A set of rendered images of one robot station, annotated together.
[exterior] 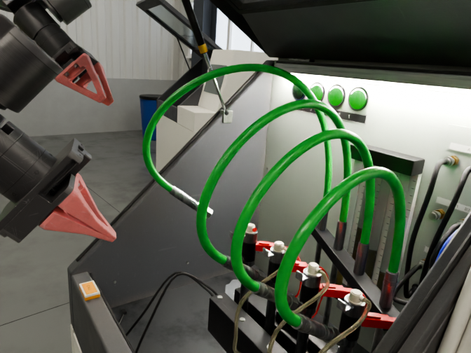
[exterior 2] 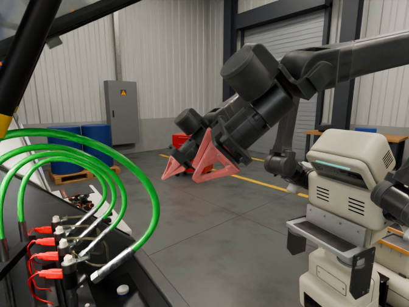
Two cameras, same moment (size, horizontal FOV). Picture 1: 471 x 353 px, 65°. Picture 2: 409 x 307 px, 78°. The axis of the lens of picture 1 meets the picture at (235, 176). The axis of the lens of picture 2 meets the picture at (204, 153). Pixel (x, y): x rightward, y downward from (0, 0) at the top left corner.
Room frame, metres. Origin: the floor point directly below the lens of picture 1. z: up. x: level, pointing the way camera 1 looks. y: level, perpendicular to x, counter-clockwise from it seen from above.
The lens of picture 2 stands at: (1.13, 0.26, 1.48)
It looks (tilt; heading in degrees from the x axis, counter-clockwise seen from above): 11 degrees down; 180
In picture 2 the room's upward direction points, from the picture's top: straight up
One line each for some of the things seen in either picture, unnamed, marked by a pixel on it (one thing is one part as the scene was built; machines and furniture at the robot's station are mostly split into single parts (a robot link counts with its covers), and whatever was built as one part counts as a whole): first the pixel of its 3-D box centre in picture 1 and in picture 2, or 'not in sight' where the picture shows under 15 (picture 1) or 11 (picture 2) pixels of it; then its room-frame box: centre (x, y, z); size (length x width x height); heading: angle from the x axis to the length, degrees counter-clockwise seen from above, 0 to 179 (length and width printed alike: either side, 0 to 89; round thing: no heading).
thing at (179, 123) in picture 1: (200, 102); not in sight; (4.10, 0.44, 1.00); 1.30 x 1.09 x 1.99; 28
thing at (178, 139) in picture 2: not in sight; (193, 155); (-3.85, 0.01, 0.43); 0.70 x 0.46 x 0.86; 67
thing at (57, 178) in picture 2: not in sight; (82, 150); (-3.93, -2.26, 0.51); 1.20 x 0.85 x 1.02; 130
